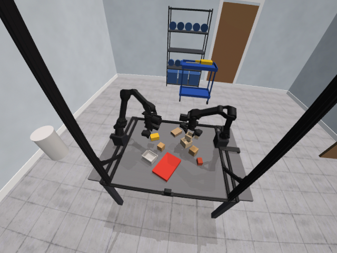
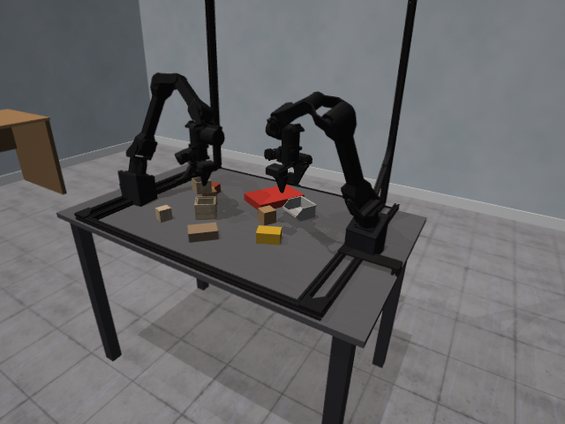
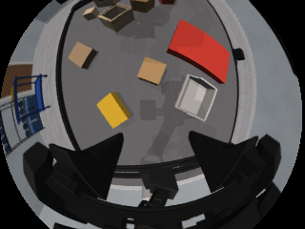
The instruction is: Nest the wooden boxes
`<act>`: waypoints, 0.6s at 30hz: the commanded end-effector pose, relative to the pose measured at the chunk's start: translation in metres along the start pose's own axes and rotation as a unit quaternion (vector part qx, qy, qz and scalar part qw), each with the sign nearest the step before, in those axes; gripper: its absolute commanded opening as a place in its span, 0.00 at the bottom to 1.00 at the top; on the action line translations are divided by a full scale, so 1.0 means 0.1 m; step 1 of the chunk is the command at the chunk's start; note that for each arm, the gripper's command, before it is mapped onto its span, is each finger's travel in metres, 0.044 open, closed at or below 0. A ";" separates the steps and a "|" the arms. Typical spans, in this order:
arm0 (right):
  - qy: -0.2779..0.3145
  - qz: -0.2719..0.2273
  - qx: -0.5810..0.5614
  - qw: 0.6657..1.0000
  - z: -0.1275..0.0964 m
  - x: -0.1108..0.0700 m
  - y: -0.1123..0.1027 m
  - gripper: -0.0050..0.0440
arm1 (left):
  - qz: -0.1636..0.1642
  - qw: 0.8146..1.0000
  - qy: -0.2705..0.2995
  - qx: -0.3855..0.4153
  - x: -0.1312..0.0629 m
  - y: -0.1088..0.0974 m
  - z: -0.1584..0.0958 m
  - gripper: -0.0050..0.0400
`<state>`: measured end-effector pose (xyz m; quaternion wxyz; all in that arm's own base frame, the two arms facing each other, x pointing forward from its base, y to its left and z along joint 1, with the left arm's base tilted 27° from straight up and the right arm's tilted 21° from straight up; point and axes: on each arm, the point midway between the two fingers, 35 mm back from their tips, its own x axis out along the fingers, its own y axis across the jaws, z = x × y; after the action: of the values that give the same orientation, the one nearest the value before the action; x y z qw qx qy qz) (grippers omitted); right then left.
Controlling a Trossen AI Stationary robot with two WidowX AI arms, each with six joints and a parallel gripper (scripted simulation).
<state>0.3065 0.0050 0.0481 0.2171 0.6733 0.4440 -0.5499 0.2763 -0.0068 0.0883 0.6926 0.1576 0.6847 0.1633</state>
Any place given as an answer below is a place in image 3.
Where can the yellow block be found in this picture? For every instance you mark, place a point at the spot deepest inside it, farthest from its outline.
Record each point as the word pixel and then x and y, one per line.
pixel 113 109

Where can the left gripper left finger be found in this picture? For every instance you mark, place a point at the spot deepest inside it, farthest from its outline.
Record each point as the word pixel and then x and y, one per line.
pixel 95 165

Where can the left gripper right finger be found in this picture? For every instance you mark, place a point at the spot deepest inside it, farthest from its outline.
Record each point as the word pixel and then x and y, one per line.
pixel 218 158

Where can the flat red board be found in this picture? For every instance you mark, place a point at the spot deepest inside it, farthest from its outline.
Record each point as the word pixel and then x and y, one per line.
pixel 196 47

